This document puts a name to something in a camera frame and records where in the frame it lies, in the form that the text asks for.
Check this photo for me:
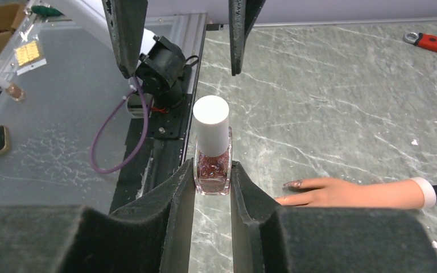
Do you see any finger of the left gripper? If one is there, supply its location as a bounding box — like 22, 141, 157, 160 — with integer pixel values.
228, 0, 266, 76
102, 0, 148, 78

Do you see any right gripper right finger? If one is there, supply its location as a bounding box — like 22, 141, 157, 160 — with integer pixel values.
230, 162, 437, 272

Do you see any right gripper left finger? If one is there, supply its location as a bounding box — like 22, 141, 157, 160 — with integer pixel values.
0, 160, 195, 272

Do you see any glitter nail polish bottle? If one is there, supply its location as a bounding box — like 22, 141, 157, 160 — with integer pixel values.
192, 95, 233, 196

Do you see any yellow nail tips sheet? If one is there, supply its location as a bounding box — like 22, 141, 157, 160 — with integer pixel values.
14, 40, 47, 76

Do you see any spare nail polish bottle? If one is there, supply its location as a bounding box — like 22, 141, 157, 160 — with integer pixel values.
0, 76, 24, 101

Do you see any mannequin practice hand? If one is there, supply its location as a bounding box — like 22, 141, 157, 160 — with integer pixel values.
275, 177, 437, 209

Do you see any red adjustable wrench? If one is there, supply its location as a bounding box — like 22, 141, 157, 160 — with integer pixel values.
403, 32, 437, 53

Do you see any black base frame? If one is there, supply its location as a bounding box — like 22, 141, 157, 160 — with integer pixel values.
109, 35, 204, 214

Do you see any green handled screwdriver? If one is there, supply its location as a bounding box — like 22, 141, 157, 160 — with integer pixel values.
31, 5, 63, 18

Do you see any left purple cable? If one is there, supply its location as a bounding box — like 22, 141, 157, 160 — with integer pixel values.
90, 75, 151, 175

